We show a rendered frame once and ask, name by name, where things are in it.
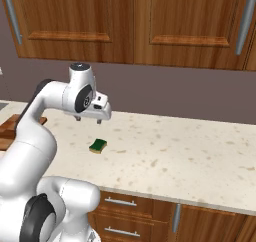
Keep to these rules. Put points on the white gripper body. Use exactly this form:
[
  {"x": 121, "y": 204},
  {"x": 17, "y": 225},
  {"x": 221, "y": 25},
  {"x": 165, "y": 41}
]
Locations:
[{"x": 104, "y": 114}]

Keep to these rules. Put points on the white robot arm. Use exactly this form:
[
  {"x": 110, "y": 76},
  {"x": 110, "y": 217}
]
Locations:
[{"x": 31, "y": 146}]

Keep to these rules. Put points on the green and yellow sponge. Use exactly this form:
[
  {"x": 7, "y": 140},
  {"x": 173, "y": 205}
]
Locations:
[{"x": 97, "y": 146}]

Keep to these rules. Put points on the brown wooden cutting board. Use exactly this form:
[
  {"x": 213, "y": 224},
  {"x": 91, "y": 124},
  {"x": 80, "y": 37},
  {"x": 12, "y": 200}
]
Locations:
[{"x": 8, "y": 127}]

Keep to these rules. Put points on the grey sink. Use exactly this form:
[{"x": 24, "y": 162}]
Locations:
[{"x": 2, "y": 106}]

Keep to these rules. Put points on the wooden drawer front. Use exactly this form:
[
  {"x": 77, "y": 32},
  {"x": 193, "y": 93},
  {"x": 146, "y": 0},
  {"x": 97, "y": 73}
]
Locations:
[
  {"x": 133, "y": 227},
  {"x": 146, "y": 204}
]

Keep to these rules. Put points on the wooden base cupboard door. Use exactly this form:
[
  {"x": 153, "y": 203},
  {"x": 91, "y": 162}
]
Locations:
[
  {"x": 206, "y": 224},
  {"x": 248, "y": 231}
]

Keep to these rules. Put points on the wooden wall cupboard door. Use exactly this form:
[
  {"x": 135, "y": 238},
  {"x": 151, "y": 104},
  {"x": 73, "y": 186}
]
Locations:
[
  {"x": 73, "y": 19},
  {"x": 190, "y": 22},
  {"x": 252, "y": 59}
]

